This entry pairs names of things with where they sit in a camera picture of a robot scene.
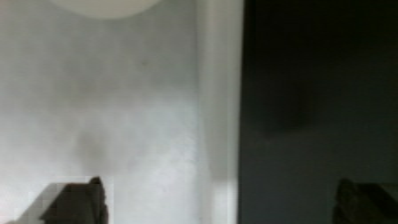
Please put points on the white desk top panel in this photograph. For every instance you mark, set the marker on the white desk top panel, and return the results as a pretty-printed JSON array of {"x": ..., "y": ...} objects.
[{"x": 119, "y": 84}]

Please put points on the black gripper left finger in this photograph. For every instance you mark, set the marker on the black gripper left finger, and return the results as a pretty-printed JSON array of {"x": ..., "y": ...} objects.
[{"x": 78, "y": 206}]

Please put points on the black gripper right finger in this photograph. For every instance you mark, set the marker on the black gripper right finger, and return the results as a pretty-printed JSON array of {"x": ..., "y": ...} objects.
[{"x": 366, "y": 203}]

